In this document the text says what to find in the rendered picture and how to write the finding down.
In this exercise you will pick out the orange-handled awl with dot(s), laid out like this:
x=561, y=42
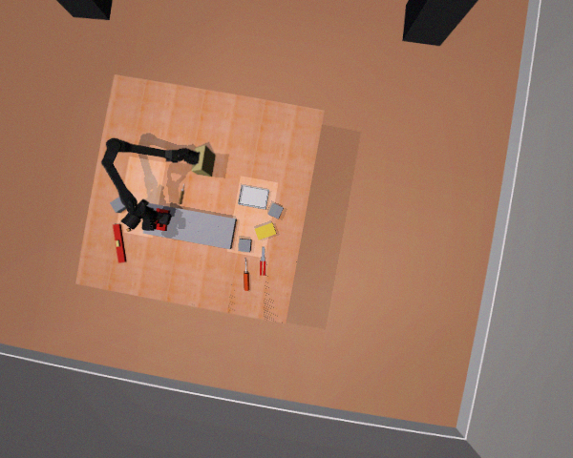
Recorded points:
x=246, y=279

